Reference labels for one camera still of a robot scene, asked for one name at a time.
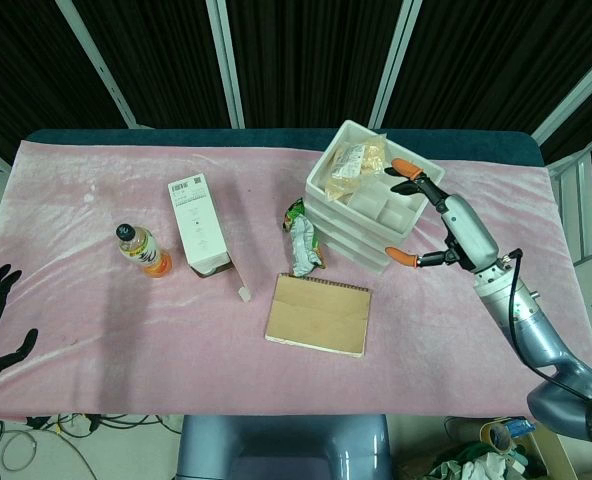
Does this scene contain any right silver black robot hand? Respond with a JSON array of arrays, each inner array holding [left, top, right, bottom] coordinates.
[[383, 157, 501, 275]]

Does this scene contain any white carton box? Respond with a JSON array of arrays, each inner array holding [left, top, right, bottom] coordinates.
[[168, 173, 252, 303]]

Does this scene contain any pink velvet table cloth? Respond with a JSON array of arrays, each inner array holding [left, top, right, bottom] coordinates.
[[0, 139, 592, 419]]

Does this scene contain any white metal rack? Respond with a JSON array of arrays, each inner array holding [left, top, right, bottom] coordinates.
[[548, 134, 592, 262]]

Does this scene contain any clear bag of snacks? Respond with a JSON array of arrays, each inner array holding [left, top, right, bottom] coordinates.
[[324, 133, 390, 204]]

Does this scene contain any orange drink bottle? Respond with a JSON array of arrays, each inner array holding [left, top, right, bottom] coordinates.
[[114, 222, 174, 279]]

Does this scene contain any green silver snack wrapper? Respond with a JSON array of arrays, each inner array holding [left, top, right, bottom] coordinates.
[[282, 197, 326, 278]]

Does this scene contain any brown cover spiral notebook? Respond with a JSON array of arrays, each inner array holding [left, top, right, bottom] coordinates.
[[264, 272, 376, 359]]

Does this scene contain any brown tape roll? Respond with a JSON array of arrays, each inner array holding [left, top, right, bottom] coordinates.
[[478, 421, 516, 455]]

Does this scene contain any teal padded table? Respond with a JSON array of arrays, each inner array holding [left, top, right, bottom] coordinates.
[[25, 128, 547, 169]]

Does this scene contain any green white rag pile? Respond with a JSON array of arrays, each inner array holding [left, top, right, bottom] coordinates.
[[425, 438, 547, 480]]

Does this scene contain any black curtain backdrop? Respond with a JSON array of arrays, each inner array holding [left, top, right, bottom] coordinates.
[[0, 0, 592, 166]]

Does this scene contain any blue-grey robot torso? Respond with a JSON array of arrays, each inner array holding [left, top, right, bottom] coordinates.
[[175, 413, 395, 480]]

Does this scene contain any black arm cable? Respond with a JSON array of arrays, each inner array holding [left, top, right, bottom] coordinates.
[[495, 248, 560, 384]]

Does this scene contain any white compartmented plastic tray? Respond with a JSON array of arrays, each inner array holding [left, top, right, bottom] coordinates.
[[304, 118, 447, 275]]

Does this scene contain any white frame post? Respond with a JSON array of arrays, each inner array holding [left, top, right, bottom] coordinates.
[[529, 47, 592, 147], [367, 0, 423, 130], [54, 0, 153, 130], [205, 0, 246, 130]]

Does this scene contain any black floor cable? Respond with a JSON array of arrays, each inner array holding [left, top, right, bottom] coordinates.
[[25, 412, 183, 437]]

